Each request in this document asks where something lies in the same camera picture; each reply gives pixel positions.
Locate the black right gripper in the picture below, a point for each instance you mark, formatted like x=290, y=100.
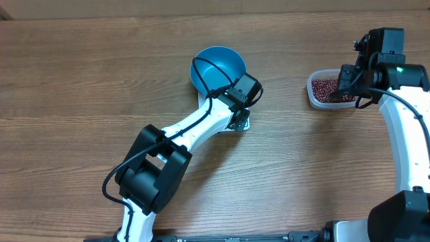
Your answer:
x=347, y=76

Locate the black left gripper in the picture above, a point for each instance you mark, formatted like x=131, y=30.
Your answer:
x=242, y=124

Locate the blue bowl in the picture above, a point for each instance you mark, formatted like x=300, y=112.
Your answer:
x=226, y=59

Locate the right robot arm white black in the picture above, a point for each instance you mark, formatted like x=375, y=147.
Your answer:
x=401, y=91

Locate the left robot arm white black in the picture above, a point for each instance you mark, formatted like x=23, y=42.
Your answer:
x=156, y=163

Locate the white kitchen scale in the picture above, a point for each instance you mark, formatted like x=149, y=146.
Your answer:
x=201, y=101

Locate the clear plastic container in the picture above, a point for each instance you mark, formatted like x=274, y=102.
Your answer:
x=325, y=74

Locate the red beans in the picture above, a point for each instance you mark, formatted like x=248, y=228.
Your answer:
x=322, y=88

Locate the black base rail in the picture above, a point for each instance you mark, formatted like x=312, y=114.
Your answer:
x=294, y=236

